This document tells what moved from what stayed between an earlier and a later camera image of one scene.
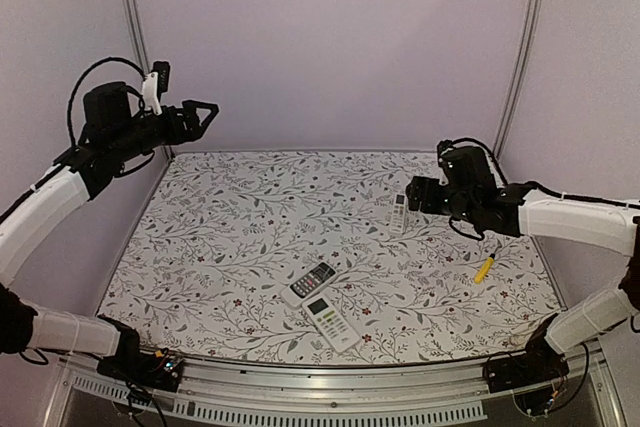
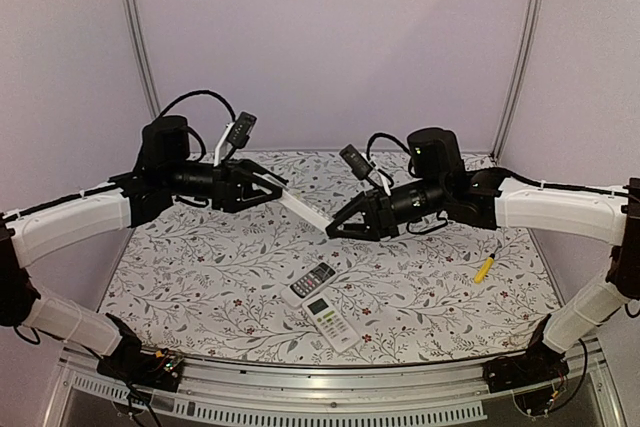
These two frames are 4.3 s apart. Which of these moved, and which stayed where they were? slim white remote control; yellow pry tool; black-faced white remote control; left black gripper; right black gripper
Moved: left black gripper; slim white remote control; right black gripper
Stayed: black-faced white remote control; yellow pry tool
